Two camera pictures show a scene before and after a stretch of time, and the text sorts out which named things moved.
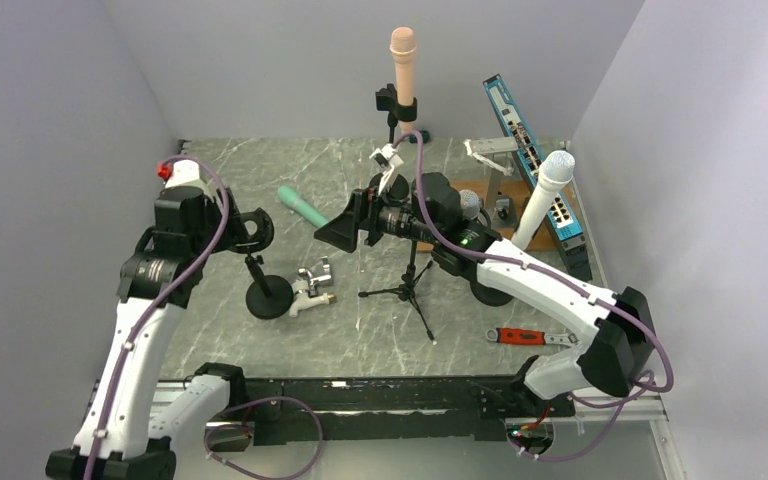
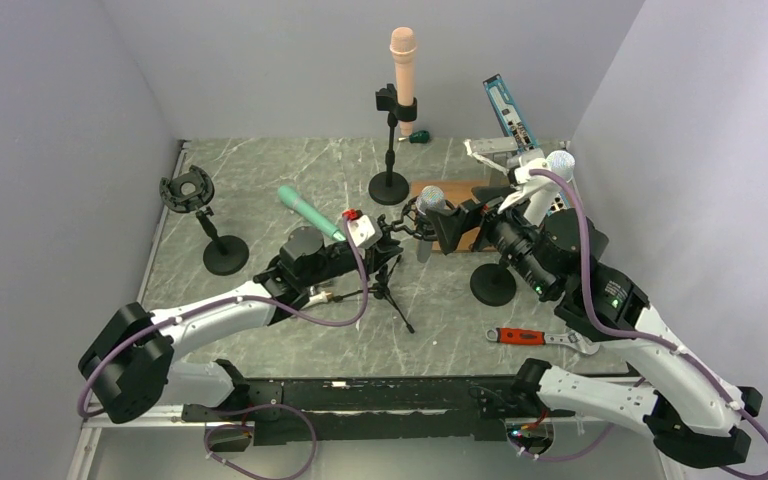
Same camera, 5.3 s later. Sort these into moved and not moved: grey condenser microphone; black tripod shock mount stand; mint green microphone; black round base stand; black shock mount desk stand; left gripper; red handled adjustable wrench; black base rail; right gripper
Moved: grey condenser microphone; left gripper; right gripper; black shock mount desk stand; black tripod shock mount stand
Not moved: black base rail; red handled adjustable wrench; black round base stand; mint green microphone
